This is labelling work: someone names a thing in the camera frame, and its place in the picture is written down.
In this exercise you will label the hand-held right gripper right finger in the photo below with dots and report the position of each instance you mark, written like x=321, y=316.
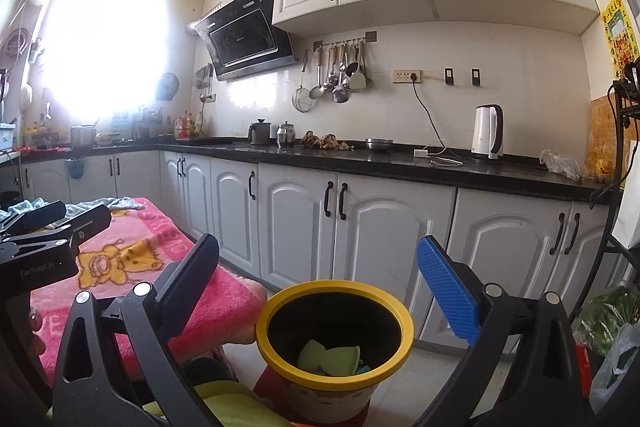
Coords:
x=445, y=287

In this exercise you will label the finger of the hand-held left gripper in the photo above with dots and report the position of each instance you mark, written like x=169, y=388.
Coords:
x=40, y=214
x=87, y=222

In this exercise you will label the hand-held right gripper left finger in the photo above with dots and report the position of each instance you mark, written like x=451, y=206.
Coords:
x=192, y=277

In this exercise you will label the yellow-rimmed trash bin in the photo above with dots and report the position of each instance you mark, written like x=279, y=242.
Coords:
x=330, y=394

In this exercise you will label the pink printed blanket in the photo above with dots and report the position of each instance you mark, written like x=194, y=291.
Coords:
x=225, y=297

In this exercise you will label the light blue cloth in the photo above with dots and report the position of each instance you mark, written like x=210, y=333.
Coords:
x=125, y=204

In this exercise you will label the teal hanging bin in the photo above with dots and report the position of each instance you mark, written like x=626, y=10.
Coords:
x=75, y=168

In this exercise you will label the white base cabinets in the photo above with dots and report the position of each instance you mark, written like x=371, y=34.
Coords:
x=390, y=232

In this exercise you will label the steel stock pot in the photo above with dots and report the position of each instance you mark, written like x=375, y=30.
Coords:
x=82, y=137

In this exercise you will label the green sponge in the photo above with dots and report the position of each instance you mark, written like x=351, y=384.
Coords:
x=310, y=357
x=340, y=362

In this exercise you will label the white charger adapter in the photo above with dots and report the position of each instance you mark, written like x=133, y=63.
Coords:
x=420, y=153

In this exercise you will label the yellow-green pants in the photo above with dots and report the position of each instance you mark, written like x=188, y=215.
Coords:
x=235, y=407

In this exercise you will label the group of seasoning bottles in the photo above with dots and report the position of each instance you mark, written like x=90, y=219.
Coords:
x=187, y=127

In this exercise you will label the metal bowl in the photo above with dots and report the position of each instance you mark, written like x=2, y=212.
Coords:
x=378, y=145

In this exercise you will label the black kitchen countertop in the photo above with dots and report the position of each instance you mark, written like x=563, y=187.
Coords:
x=350, y=162

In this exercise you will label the white electric kettle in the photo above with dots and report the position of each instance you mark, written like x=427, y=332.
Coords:
x=484, y=134

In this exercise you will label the black lidded pot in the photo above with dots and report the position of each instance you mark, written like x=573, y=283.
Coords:
x=260, y=133

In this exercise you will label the red plastic bag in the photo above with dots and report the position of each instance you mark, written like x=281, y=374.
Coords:
x=583, y=367

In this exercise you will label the metal teapot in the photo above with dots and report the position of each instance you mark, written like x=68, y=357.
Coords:
x=285, y=136

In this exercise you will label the clear plastic bag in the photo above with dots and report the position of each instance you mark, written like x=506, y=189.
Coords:
x=562, y=166

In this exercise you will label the bag of green vegetables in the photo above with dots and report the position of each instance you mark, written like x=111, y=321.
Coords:
x=612, y=317

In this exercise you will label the bright window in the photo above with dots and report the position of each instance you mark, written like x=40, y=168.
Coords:
x=115, y=47

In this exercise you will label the pile of ginger roots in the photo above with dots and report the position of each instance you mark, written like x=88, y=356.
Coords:
x=325, y=142

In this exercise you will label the white plastic bag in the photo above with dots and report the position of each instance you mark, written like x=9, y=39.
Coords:
x=617, y=372

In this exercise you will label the white paper bag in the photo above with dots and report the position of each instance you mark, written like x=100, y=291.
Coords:
x=627, y=222

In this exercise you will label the row of hanging kitchen utensils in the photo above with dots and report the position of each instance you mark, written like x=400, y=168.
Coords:
x=345, y=72

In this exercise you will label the black range hood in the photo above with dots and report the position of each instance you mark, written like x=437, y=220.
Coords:
x=245, y=37

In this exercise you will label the black metal rack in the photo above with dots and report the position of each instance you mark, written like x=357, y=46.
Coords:
x=627, y=107

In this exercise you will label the small wall fan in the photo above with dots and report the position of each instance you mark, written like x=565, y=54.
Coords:
x=167, y=87

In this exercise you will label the black wall hook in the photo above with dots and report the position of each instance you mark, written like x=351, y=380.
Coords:
x=450, y=77
x=476, y=77

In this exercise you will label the beige wall power socket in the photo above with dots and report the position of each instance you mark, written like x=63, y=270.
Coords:
x=406, y=76

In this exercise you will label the orange cork wall panel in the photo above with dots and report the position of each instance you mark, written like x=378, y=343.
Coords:
x=602, y=137

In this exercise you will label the yellow wall poster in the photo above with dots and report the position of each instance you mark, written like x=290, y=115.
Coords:
x=620, y=37

